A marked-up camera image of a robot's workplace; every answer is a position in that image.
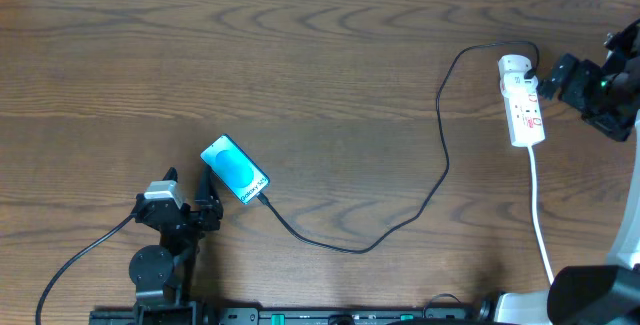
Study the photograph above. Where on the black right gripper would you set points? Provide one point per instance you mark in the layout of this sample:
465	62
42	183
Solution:
585	72

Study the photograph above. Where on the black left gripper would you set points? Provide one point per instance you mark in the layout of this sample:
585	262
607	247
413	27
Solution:
189	217

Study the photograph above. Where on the blue screen Galaxy smartphone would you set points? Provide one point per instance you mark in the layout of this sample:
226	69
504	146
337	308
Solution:
235	169

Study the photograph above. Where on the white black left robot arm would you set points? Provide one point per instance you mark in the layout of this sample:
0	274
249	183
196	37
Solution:
163	273

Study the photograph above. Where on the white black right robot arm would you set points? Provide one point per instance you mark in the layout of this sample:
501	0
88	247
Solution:
589	294

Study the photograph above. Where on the white USB charger adapter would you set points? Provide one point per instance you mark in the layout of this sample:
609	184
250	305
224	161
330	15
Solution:
515	79

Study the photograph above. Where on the white power strip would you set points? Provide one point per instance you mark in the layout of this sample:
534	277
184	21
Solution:
524	118

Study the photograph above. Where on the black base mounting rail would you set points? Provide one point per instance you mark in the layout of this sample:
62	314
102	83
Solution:
253	316

